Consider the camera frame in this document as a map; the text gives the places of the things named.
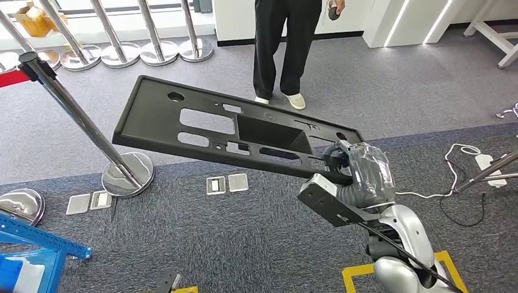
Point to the person's left hand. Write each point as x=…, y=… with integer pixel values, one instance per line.
x=338, y=4

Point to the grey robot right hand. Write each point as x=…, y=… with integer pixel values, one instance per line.
x=370, y=174

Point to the black plastic panel part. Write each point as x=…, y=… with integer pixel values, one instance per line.
x=153, y=121

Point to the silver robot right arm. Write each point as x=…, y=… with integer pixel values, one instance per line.
x=404, y=230

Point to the blue metal shelf rack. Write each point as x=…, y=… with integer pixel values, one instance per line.
x=40, y=238

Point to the person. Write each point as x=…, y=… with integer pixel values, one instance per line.
x=283, y=48

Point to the yellow floor tape square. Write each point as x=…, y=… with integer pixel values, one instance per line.
x=356, y=275
x=186, y=290

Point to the dark metal stand legs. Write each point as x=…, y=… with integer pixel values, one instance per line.
x=485, y=173

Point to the white power strip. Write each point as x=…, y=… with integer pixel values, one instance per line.
x=485, y=163

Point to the brown cardboard box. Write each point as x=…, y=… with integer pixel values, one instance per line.
x=34, y=22

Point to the red barrier belt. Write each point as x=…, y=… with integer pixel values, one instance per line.
x=12, y=79

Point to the translucent white plastic bin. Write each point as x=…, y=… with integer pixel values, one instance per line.
x=32, y=279

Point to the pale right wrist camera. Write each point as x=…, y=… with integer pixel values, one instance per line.
x=323, y=184

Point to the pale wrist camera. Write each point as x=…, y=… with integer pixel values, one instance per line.
x=176, y=282
x=323, y=184

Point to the chrome stanchion post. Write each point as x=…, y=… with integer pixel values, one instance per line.
x=125, y=178
x=50, y=60
x=158, y=52
x=8, y=62
x=20, y=206
x=196, y=50
x=121, y=54
x=81, y=58

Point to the white metal table frame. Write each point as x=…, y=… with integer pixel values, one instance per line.
x=489, y=36

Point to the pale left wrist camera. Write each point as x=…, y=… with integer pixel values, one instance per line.
x=176, y=282

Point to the black left camera bracket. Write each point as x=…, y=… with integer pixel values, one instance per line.
x=166, y=283

